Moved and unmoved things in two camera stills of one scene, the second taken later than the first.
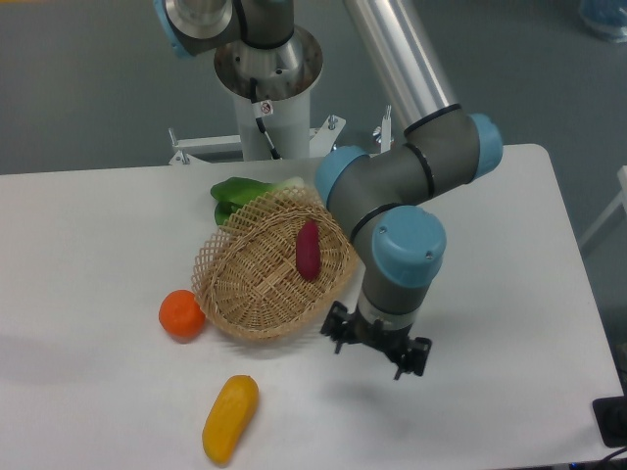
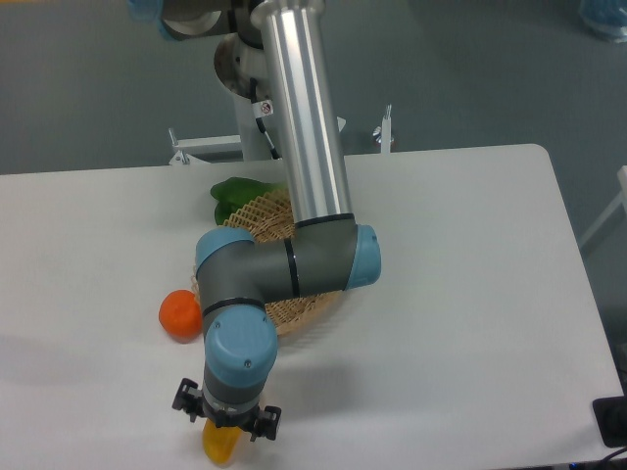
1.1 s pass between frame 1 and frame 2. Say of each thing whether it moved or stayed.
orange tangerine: stayed
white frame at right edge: stayed
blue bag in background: stayed
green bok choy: stayed
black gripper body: moved
